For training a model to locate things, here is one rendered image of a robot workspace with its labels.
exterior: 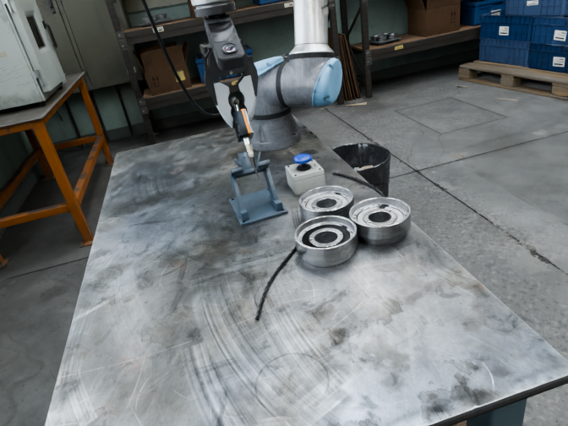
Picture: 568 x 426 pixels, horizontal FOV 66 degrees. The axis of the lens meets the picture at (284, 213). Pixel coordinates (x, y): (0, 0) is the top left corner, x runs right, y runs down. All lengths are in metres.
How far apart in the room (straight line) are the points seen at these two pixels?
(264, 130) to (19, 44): 1.83
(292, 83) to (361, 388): 0.81
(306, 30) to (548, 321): 1.32
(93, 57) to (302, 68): 3.47
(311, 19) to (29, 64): 1.94
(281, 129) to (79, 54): 3.43
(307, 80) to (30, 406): 1.51
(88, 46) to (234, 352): 4.03
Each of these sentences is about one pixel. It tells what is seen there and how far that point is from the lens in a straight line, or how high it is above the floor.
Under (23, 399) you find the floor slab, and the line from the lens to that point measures 2.02.
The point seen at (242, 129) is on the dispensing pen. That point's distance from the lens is 0.83.
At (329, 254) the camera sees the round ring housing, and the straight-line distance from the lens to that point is 0.70.
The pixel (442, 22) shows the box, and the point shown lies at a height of 0.56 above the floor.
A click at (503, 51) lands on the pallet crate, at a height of 0.26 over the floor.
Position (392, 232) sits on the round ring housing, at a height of 0.83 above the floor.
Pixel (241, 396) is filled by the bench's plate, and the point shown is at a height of 0.80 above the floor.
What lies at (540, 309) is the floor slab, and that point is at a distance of 1.90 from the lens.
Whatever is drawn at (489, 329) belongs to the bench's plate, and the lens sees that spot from 0.62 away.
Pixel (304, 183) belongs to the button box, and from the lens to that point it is 0.95.
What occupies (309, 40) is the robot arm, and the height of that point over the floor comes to 1.07.
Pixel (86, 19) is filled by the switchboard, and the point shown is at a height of 1.13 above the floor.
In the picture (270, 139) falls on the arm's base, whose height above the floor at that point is 0.83.
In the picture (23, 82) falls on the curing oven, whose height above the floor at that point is 0.93.
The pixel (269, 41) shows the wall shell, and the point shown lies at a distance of 4.78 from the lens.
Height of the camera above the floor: 1.23
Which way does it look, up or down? 29 degrees down
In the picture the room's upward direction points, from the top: 10 degrees counter-clockwise
